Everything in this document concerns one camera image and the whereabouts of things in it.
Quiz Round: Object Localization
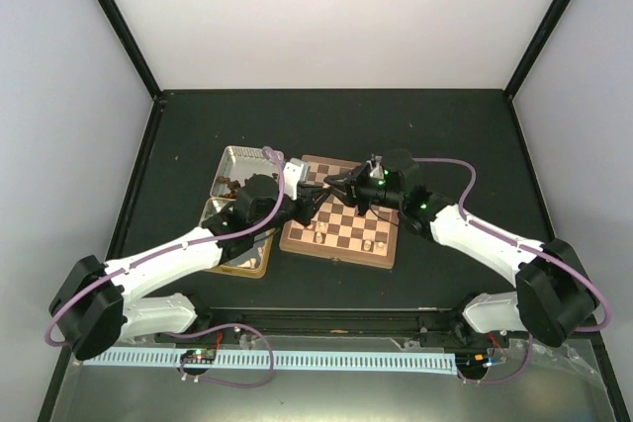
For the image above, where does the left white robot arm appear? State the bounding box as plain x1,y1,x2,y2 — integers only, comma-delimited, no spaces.
45,170,329,361

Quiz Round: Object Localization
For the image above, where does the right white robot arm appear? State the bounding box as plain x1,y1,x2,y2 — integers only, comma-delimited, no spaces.
324,149,604,347

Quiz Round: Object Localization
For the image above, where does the dark brown chess pieces pile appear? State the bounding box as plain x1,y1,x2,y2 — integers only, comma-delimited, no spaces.
216,176,241,200

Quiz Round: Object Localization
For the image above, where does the cream chess pieces pile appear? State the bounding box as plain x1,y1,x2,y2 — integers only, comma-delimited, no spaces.
236,247,263,270

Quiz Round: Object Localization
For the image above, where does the left small circuit board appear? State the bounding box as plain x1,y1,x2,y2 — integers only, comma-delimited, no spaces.
180,349,216,364

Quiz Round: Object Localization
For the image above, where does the small circuit board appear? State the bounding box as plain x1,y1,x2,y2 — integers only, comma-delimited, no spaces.
464,352,506,368
180,349,216,364

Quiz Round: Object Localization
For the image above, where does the right small circuit board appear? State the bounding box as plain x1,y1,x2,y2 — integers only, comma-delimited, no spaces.
464,352,506,368

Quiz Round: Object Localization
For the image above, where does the wooden chessboard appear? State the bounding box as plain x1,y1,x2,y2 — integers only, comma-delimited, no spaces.
279,154,405,270

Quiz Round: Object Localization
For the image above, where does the gold tin box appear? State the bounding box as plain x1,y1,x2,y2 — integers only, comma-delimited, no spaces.
197,197,278,279

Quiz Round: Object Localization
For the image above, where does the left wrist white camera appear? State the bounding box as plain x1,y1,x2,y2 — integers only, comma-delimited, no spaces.
283,158,310,201

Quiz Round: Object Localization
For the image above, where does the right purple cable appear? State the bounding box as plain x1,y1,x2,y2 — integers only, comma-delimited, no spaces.
409,157,610,386

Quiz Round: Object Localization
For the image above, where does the purple cable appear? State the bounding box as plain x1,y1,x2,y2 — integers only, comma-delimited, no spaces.
44,145,286,347
409,157,610,386

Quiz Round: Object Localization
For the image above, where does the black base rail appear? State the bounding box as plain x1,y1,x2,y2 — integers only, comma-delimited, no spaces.
183,308,509,350

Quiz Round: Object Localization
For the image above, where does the light blue slotted cable duct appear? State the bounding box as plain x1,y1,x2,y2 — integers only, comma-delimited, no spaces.
83,347,458,376

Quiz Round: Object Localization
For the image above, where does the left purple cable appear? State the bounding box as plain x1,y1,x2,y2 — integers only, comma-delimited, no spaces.
44,145,286,347

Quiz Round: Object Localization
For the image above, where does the left black frame post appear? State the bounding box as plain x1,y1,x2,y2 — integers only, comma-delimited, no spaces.
97,0,161,100

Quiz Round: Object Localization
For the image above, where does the black frame post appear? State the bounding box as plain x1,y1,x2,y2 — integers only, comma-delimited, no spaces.
503,0,572,100
97,0,161,100

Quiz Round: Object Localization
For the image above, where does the right black frame post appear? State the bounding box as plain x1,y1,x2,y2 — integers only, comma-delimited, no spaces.
503,0,572,100

